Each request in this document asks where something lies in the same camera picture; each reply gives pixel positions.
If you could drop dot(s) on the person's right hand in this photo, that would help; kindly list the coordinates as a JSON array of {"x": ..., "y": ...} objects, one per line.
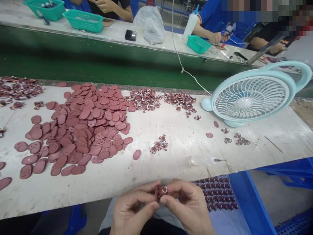
[{"x": 193, "y": 213}]

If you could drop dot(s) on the person's left hand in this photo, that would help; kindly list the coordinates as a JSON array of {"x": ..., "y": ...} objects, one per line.
[{"x": 127, "y": 213}]

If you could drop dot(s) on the person's right thumb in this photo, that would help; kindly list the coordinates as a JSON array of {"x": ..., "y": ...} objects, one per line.
[{"x": 170, "y": 204}]

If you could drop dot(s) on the person's right fingers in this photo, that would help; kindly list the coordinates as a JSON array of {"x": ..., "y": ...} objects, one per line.
[{"x": 185, "y": 200}]

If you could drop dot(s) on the person's left thumb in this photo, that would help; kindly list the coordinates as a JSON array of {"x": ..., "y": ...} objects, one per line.
[{"x": 152, "y": 208}]

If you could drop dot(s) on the person's right index finger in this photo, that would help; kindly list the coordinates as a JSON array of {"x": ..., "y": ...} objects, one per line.
[{"x": 182, "y": 184}]

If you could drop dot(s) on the person's left index finger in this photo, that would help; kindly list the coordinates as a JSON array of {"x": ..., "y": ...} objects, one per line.
[{"x": 146, "y": 189}]

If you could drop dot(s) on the person's left fingers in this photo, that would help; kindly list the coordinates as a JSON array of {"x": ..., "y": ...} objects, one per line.
[{"x": 137, "y": 207}]

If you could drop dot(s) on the brown oval piece with figurine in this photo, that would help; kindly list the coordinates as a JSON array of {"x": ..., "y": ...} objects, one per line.
[{"x": 160, "y": 193}]

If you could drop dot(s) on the small clear glue bottle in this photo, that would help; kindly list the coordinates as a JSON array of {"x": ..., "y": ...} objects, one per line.
[{"x": 201, "y": 160}]

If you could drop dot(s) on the tray of brown figurines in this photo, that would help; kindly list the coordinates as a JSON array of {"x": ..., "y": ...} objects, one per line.
[{"x": 217, "y": 193}]

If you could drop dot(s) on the single brown oval disc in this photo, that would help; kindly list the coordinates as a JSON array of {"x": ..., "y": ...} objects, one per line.
[
  {"x": 61, "y": 84},
  {"x": 209, "y": 135},
  {"x": 5, "y": 183},
  {"x": 216, "y": 124},
  {"x": 2, "y": 165},
  {"x": 137, "y": 154}
]

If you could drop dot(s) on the person's body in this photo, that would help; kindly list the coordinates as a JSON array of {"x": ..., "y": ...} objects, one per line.
[{"x": 225, "y": 222}]

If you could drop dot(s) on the small cluster of brown figurines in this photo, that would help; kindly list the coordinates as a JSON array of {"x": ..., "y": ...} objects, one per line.
[
  {"x": 238, "y": 140},
  {"x": 159, "y": 145}
]

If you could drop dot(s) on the blue plastic stool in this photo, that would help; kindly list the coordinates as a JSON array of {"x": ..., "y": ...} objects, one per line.
[{"x": 68, "y": 220}]

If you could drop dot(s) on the blue plastic crate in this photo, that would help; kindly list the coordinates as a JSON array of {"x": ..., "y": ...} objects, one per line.
[{"x": 256, "y": 210}]

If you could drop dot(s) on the heap of small brown figurines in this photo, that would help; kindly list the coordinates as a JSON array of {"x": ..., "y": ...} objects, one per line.
[
  {"x": 17, "y": 90},
  {"x": 179, "y": 99},
  {"x": 143, "y": 98}
]

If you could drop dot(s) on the pile of brown oval pieces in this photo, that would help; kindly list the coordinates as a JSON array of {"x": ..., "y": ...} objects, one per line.
[{"x": 80, "y": 122}]

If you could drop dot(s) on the thin metal stick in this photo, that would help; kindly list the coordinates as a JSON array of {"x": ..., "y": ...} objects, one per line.
[{"x": 274, "y": 144}]

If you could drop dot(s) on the light blue desk fan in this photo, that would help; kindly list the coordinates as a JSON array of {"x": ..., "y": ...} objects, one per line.
[{"x": 254, "y": 95}]

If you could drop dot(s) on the green conveyor belt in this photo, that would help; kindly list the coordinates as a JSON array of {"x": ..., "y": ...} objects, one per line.
[{"x": 85, "y": 63}]

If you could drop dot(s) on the teal plastic basket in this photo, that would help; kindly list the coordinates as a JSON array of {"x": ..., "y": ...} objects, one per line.
[
  {"x": 49, "y": 9},
  {"x": 83, "y": 23},
  {"x": 196, "y": 45}
]

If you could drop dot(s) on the black phone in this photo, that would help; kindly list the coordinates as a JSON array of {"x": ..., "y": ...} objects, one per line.
[{"x": 240, "y": 56}]

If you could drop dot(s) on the small black box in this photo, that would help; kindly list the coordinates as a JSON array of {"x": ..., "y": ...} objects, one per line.
[{"x": 130, "y": 35}]

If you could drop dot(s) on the tall white squeeze bottle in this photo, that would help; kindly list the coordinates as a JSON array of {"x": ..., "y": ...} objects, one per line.
[{"x": 189, "y": 25}]

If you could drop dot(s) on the clear plastic bag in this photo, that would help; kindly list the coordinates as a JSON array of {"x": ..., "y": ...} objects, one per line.
[{"x": 150, "y": 27}]

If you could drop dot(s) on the grey metal post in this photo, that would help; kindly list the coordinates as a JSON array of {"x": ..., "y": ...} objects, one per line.
[{"x": 266, "y": 49}]

